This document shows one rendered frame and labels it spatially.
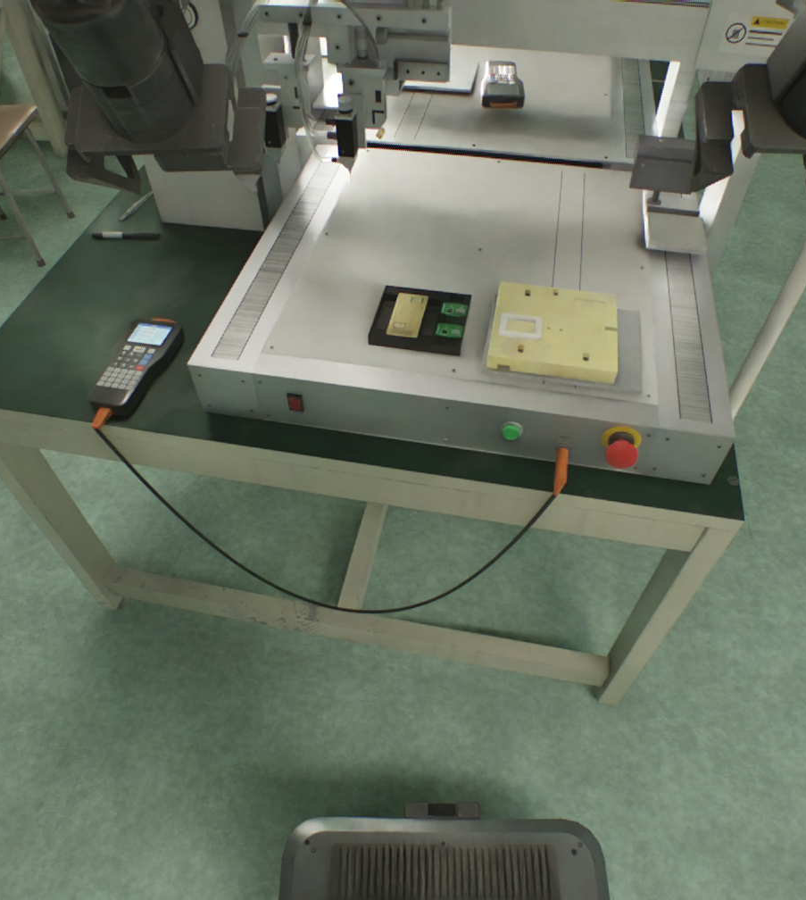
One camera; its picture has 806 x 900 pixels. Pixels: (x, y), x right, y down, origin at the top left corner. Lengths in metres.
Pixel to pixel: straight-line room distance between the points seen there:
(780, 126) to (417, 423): 0.56
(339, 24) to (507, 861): 1.23
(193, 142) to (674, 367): 0.69
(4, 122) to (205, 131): 2.42
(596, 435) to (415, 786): 0.89
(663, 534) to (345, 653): 0.86
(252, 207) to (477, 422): 0.69
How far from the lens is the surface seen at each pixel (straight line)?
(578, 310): 0.97
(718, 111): 0.56
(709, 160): 0.54
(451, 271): 1.07
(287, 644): 1.64
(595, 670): 1.48
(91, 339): 1.24
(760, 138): 0.53
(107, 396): 1.08
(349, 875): 1.23
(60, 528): 1.49
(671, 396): 0.93
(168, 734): 1.63
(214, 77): 0.53
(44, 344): 1.27
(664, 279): 1.13
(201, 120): 0.51
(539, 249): 1.14
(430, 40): 0.96
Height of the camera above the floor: 1.48
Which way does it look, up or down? 51 degrees down
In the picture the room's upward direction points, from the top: 1 degrees counter-clockwise
